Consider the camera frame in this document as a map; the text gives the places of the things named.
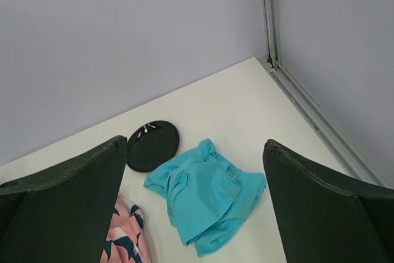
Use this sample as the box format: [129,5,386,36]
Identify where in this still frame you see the pink patterned cloth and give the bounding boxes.
[100,195,151,262]

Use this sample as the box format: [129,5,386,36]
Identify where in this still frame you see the black round plate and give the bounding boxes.
[126,120,180,172]

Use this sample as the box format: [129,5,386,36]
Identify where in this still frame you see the right aluminium frame post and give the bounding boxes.
[262,0,281,68]

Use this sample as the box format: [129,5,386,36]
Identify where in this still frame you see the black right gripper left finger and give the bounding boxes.
[1,136,127,262]

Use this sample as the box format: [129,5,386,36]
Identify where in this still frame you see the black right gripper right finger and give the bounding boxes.
[262,139,393,262]

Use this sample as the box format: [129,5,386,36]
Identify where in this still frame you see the right aluminium table rail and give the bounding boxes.
[263,62,390,188]

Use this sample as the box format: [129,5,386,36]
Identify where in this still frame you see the teal cloth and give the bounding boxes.
[143,139,267,257]

